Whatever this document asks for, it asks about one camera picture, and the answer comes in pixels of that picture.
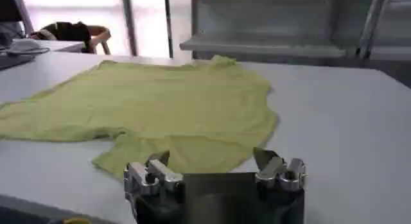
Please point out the wooden chair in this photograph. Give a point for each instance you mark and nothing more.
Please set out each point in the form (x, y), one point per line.
(100, 36)

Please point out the grey cap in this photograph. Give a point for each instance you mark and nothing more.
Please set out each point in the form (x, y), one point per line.
(25, 47)

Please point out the light green shirt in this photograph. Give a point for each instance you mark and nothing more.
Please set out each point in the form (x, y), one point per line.
(167, 100)

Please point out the dark flat mat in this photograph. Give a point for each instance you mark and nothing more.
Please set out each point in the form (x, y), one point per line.
(13, 61)

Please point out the thin black pole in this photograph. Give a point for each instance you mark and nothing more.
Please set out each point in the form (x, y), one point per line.
(168, 23)

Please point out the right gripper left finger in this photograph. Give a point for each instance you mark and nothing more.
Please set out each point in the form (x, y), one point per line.
(160, 175)

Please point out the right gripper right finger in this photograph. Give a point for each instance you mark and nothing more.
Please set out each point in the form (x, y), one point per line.
(276, 172)

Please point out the grey metal shelf rack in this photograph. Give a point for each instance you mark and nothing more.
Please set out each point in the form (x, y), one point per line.
(266, 23)

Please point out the silver metal ladder frame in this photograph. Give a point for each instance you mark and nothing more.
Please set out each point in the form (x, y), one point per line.
(372, 23)

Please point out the small yellow object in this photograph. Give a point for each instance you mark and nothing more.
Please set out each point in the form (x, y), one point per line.
(77, 221)

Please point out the dark window frame post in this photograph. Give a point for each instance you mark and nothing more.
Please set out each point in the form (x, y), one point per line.
(129, 20)

